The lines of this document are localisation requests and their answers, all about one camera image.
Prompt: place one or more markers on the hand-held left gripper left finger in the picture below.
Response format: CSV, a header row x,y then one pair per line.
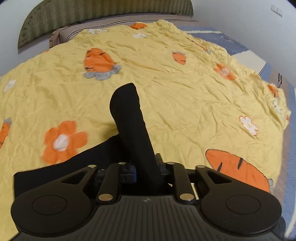
x,y
133,173

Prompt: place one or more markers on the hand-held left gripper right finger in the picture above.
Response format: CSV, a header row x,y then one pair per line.
x,y
162,167

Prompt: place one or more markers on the black pants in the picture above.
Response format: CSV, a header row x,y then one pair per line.
x,y
129,115

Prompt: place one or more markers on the yellow carrot print blanket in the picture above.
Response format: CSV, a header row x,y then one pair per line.
x,y
173,88

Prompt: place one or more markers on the striped blue brown bedsheet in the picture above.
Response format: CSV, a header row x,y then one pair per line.
x,y
245,55

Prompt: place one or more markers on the olive green padded headboard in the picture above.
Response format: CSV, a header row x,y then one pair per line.
x,y
92,14

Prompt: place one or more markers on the white wall switch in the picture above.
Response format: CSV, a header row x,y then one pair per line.
x,y
277,10

